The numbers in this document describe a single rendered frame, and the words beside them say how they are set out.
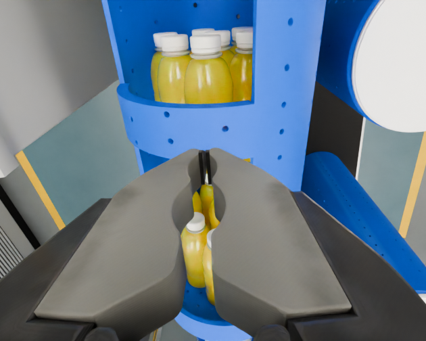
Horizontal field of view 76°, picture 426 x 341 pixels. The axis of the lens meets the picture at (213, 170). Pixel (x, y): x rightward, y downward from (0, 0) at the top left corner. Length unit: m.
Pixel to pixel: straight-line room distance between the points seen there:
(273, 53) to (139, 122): 0.17
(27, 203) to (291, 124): 2.14
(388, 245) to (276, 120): 0.85
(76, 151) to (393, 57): 1.71
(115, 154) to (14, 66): 1.24
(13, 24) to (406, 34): 0.68
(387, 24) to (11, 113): 0.64
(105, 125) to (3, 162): 1.24
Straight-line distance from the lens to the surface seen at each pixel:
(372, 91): 0.56
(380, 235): 1.14
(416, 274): 1.06
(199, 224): 0.55
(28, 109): 0.64
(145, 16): 0.52
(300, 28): 0.33
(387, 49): 0.55
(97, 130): 1.79
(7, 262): 2.30
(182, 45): 0.42
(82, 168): 1.96
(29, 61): 0.69
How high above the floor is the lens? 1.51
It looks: 59 degrees down
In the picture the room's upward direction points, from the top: 178 degrees counter-clockwise
